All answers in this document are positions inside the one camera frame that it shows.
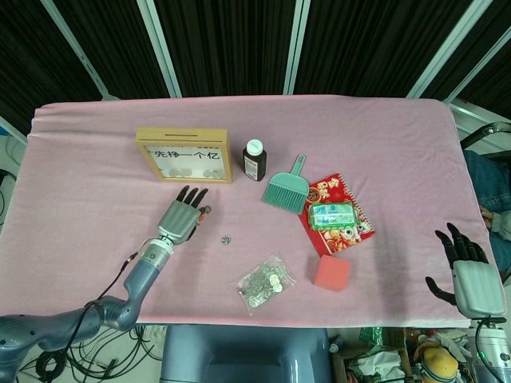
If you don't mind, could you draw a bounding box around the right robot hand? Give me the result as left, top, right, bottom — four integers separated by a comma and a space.
425, 222, 505, 318

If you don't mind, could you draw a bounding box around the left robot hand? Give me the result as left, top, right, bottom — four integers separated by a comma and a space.
156, 185, 212, 244

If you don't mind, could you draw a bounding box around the yellow toy figure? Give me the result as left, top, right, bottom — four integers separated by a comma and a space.
414, 345, 460, 383

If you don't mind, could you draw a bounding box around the dark bottle white cap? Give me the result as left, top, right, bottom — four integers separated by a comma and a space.
242, 139, 267, 183

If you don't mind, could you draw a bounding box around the pink table cloth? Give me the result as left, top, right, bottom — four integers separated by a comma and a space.
0, 95, 502, 330

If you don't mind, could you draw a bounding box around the clear bag of coins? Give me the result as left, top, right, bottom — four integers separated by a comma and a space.
230, 251, 297, 317

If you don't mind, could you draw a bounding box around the person in blue jeans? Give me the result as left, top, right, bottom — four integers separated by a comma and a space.
462, 149, 511, 284

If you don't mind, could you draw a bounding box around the teal mini broom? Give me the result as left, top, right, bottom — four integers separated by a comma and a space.
261, 154, 311, 215

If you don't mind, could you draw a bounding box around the red printed envelope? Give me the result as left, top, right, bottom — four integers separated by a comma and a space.
299, 172, 376, 258

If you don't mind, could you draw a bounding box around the coral foam cube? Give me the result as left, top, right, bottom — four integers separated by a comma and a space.
311, 255, 352, 295

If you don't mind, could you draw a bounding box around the blue grey robot torso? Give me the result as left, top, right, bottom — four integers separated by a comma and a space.
161, 325, 332, 383

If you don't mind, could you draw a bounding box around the green tissue pack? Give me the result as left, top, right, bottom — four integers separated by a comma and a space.
309, 201, 358, 232

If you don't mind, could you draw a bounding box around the black chair armrest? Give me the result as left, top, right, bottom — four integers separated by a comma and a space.
461, 121, 511, 152

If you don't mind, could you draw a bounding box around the wooden frame money box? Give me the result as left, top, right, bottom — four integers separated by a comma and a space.
135, 126, 234, 184

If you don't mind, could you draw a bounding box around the black cable tangle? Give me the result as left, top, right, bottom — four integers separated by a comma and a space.
15, 322, 164, 383

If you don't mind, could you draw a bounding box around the white frame post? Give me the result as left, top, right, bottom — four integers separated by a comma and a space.
39, 0, 121, 101
406, 0, 477, 100
284, 0, 311, 97
135, 0, 181, 99

